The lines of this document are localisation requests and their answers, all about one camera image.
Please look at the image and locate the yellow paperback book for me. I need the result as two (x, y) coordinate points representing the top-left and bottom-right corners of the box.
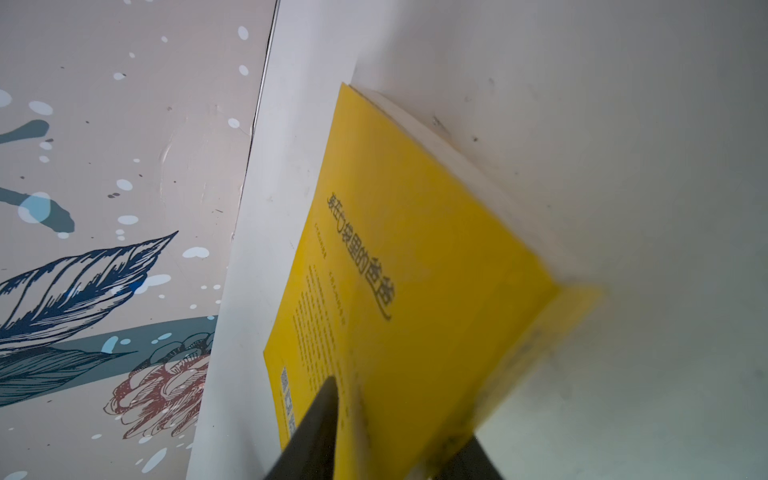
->
(264, 84), (599, 479)

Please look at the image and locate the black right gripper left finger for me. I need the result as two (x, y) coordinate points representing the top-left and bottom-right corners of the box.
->
(265, 376), (339, 480)

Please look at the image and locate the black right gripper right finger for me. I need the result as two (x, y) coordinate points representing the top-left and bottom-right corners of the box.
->
(434, 436), (503, 480)

